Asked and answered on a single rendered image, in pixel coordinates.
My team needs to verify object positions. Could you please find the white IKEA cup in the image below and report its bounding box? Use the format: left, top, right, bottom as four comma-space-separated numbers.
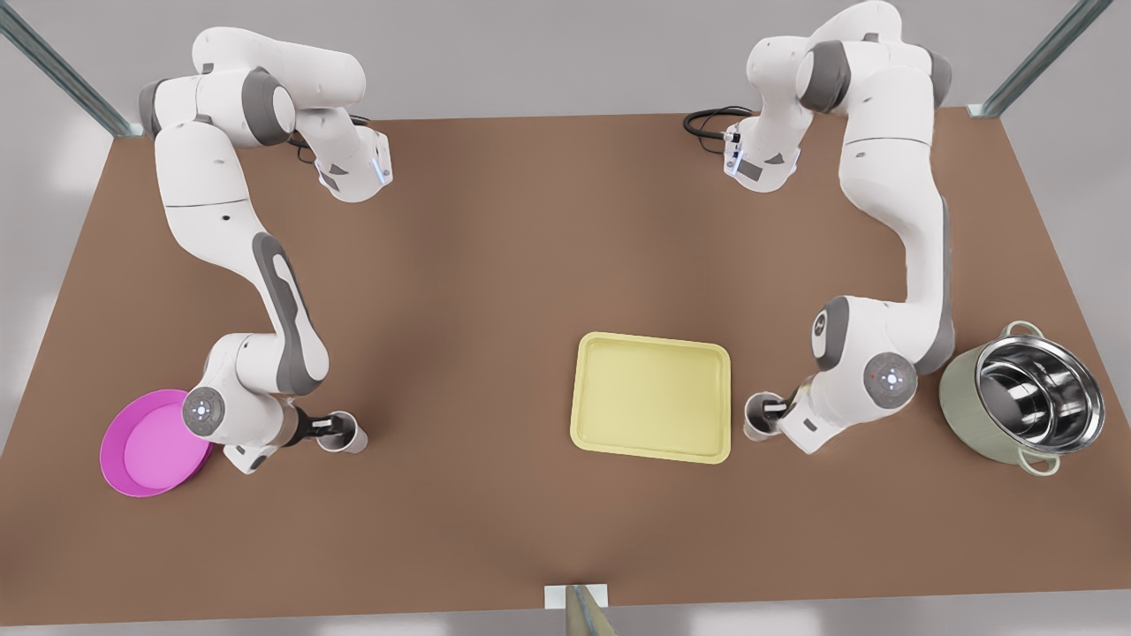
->
315, 411, 368, 455
742, 391, 789, 442

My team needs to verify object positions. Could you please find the yellow rectangular tray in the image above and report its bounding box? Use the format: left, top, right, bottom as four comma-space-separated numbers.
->
570, 332, 732, 466

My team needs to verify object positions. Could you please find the pink round plate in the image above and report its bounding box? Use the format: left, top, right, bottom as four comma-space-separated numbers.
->
99, 389, 216, 498

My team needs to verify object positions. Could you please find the green steel pot with handles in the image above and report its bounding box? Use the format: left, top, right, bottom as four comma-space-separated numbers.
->
938, 321, 1108, 479

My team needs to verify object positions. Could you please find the silver frame post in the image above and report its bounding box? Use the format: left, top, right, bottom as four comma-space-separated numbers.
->
543, 583, 612, 636
967, 0, 1116, 119
0, 0, 144, 140

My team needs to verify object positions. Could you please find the black cable loop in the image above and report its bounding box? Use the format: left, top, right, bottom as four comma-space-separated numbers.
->
682, 106, 755, 144

